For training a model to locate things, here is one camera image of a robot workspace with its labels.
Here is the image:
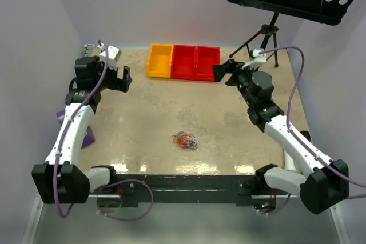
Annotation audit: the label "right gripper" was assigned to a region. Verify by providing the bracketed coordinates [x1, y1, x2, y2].
[212, 59, 260, 107]

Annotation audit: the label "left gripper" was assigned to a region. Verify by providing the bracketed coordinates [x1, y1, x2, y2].
[93, 56, 132, 93]

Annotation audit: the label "black thin cable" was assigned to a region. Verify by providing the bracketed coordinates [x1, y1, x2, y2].
[172, 131, 199, 151]

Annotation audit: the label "white thin cable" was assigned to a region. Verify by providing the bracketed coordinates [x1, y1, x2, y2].
[177, 134, 199, 151]

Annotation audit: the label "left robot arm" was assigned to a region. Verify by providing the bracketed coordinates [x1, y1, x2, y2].
[31, 56, 132, 204]

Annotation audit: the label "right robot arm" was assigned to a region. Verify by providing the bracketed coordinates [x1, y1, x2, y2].
[212, 59, 349, 214]

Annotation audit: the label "right red plastic bin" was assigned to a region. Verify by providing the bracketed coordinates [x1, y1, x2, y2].
[195, 46, 220, 82]

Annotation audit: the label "red plastic bin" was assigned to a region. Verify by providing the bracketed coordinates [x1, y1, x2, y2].
[195, 46, 220, 82]
[171, 45, 197, 81]

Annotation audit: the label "middle red plastic bin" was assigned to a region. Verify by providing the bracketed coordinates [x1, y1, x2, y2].
[171, 45, 197, 81]

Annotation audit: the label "yellow plastic bin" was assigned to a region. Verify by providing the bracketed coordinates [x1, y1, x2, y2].
[146, 43, 174, 79]

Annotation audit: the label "purple box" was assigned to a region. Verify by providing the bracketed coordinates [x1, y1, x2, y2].
[56, 110, 95, 149]

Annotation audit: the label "black cylinder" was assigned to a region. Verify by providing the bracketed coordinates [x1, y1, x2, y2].
[300, 130, 311, 141]

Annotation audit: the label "white cylinder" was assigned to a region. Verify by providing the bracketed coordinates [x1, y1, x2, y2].
[284, 150, 297, 173]

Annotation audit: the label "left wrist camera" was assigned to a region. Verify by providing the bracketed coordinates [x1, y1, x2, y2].
[97, 41, 121, 70]

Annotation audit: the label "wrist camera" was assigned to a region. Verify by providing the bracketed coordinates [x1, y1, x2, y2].
[241, 48, 267, 69]
[97, 41, 121, 70]

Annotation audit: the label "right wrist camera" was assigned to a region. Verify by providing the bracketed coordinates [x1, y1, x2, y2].
[241, 48, 267, 69]

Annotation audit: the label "aluminium frame rail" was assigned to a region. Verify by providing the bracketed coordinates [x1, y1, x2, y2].
[83, 44, 95, 57]

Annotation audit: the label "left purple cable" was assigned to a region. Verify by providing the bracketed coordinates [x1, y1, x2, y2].
[53, 39, 154, 222]

